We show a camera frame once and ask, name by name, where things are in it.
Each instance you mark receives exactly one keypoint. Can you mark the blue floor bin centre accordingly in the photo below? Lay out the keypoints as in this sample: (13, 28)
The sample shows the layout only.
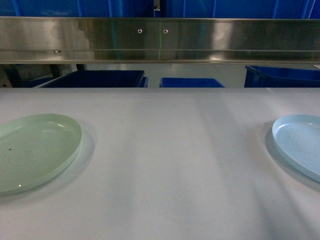
(174, 82)

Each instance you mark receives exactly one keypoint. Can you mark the dark blue floor bin left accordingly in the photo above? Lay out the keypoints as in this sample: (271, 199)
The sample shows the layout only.
(99, 79)

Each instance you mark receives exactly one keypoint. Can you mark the blue floor bin right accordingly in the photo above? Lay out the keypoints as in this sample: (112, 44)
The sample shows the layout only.
(277, 77)

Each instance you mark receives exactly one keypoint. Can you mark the light green plate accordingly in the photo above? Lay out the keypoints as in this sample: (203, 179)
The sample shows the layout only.
(34, 149)

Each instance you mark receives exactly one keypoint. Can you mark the light blue plate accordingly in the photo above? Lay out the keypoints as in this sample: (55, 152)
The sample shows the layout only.
(297, 139)

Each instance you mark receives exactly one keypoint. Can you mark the large blue upper bin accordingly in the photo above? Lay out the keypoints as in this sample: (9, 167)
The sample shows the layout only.
(226, 9)

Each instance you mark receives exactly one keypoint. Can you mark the stainless steel shelf rail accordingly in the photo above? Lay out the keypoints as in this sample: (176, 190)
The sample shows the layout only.
(83, 40)

